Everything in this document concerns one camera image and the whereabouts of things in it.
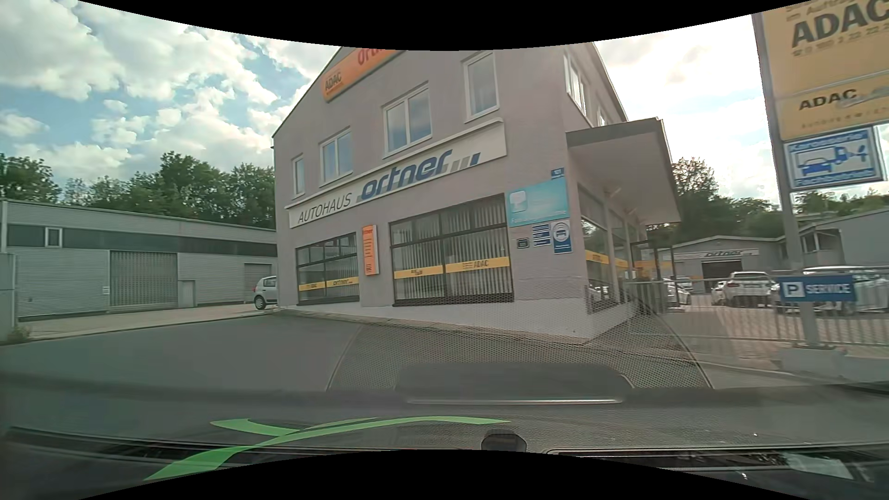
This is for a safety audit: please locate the metal bar fence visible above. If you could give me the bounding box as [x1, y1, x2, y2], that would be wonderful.
[623, 266, 889, 348]

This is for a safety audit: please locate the blue parking service sign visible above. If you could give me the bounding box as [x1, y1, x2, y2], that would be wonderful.
[777, 274, 857, 348]

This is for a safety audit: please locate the grey asphalt road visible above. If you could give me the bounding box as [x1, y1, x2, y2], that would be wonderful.
[0, 310, 827, 393]

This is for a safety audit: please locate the low grey workshop building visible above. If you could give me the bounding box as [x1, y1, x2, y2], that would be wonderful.
[653, 206, 889, 293]

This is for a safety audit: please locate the group of trees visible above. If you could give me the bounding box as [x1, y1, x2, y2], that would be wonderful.
[646, 157, 889, 245]

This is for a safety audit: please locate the grey corrugated metal hall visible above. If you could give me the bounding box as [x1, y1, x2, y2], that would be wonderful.
[0, 199, 278, 322]

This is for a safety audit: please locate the concrete pavement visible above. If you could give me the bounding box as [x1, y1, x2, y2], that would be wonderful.
[21, 303, 279, 341]

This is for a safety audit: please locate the grey car dealership building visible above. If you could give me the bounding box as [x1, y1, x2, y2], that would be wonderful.
[271, 42, 682, 340]

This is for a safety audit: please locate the paved forecourt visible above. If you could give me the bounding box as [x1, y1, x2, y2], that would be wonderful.
[660, 299, 889, 348]

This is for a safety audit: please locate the white parked car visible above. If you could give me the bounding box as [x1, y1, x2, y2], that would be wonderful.
[253, 275, 278, 311]

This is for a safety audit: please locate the row of trees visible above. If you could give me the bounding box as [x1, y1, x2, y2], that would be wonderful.
[0, 151, 276, 230]

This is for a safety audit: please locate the white parked suv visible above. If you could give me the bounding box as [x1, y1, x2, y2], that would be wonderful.
[722, 271, 775, 308]

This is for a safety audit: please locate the tall yellow pylon sign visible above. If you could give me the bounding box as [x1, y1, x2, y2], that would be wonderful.
[751, 0, 889, 347]

